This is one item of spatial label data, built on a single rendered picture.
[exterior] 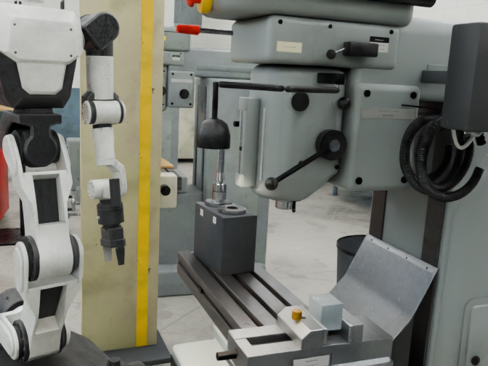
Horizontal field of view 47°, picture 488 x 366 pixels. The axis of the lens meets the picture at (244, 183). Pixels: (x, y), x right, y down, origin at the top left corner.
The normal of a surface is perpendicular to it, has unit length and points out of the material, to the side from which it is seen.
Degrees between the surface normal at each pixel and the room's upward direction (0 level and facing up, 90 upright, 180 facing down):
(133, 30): 90
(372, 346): 90
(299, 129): 90
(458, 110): 90
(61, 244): 66
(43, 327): 30
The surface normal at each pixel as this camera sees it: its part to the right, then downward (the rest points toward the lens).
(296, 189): 0.28, 0.69
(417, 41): 0.37, 0.20
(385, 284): -0.80, -0.43
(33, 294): 0.60, 0.35
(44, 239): 0.59, -0.23
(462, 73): -0.93, 0.02
